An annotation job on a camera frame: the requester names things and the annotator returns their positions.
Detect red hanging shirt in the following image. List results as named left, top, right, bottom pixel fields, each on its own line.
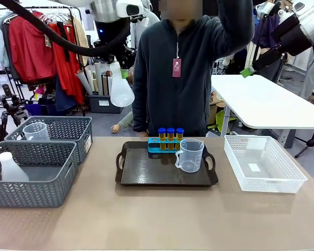
left=9, top=12, right=57, bottom=83

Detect grey basket holding beakers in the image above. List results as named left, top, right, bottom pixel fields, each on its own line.
left=4, top=116, right=93, bottom=165

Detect white conical paper roll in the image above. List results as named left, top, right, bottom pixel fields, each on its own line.
left=75, top=69, right=94, bottom=95

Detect green chair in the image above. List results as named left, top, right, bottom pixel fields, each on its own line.
left=216, top=109, right=238, bottom=129

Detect black stand tripod legs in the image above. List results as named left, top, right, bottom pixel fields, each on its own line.
left=294, top=129, right=314, bottom=159

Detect red hanging dress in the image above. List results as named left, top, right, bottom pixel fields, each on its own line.
left=48, top=22, right=85, bottom=105

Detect grey hoodie on mannequin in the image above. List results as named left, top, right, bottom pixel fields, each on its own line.
left=130, top=0, right=160, bottom=50

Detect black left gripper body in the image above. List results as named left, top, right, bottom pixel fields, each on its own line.
left=112, top=43, right=137, bottom=69

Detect blue test tube rack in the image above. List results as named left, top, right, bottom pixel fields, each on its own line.
left=147, top=138, right=183, bottom=154

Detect grey basket holding flasks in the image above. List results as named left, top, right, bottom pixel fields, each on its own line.
left=0, top=140, right=79, bottom=209

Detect black serving tray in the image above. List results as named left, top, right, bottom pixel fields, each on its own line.
left=115, top=141, right=219, bottom=187

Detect person's left forearm dark sleeve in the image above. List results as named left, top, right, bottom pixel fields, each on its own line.
left=217, top=0, right=255, bottom=57

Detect white plastic conical flask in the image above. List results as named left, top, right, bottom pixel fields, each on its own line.
left=109, top=62, right=136, bottom=108
left=0, top=151, right=29, bottom=182

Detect dark grey storage bin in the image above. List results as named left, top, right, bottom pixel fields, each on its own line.
left=87, top=83, right=125, bottom=114

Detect black camera tripod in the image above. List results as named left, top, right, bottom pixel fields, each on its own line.
left=0, top=83, right=29, bottom=136

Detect white rounded table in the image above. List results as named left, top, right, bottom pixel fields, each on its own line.
left=210, top=74, right=314, bottom=150

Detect maroon hang tag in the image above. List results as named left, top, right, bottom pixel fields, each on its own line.
left=172, top=58, right=182, bottom=78

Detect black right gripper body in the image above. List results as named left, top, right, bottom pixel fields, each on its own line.
left=271, top=15, right=314, bottom=56

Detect clear plastic measuring beaker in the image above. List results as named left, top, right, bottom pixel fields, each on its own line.
left=174, top=138, right=205, bottom=174
left=23, top=122, right=50, bottom=142

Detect dark blue hanging garment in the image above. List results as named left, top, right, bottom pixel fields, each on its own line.
left=54, top=75, right=78, bottom=112

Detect tall white paper roll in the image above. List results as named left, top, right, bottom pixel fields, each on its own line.
left=94, top=62, right=104, bottom=96

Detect pale grey hanging garment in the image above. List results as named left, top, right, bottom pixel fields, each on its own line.
left=0, top=15, right=11, bottom=69

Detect child mannequin doll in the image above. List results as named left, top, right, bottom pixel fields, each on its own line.
left=110, top=70, right=134, bottom=133

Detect beige hanging garment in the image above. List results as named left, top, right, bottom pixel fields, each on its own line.
left=72, top=15, right=91, bottom=66

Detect black corrugated cable hose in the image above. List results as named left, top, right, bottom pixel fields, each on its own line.
left=0, top=0, right=133, bottom=57

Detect person's dark fleece jacket torso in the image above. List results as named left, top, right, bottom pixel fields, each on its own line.
left=132, top=14, right=254, bottom=138

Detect white perforated plastic basket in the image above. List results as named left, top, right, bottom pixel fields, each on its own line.
left=223, top=135, right=308, bottom=193

